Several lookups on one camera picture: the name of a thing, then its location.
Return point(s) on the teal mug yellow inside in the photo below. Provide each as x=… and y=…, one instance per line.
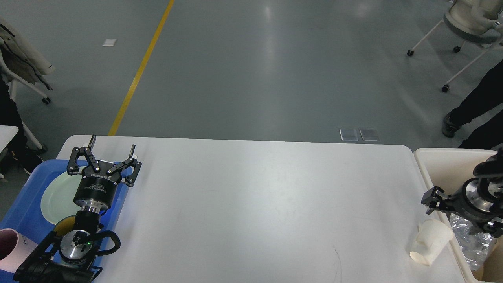
x=66, y=237

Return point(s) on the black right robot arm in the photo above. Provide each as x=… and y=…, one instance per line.
x=490, y=169

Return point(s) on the white office chair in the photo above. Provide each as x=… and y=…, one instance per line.
x=478, y=22

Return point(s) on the blue plastic tray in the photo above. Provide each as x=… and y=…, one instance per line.
x=25, y=215

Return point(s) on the white paper cup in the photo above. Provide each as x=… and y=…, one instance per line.
x=432, y=236

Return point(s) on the pink ribbed mug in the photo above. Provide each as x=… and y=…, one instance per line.
x=14, y=249

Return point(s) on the white side table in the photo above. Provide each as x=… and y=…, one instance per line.
x=7, y=133

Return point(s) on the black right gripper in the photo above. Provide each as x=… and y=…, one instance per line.
x=478, y=200

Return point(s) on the small foil wrapper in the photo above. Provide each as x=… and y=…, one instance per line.
x=476, y=248

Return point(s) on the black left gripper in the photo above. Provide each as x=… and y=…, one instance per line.
x=97, y=184

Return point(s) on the person in black right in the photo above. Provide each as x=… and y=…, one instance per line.
x=485, y=97

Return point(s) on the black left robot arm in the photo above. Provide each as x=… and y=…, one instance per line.
x=46, y=265

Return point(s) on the brown paper bag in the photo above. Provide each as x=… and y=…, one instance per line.
x=492, y=269

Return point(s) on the light green plate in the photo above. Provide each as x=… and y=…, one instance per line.
x=57, y=200

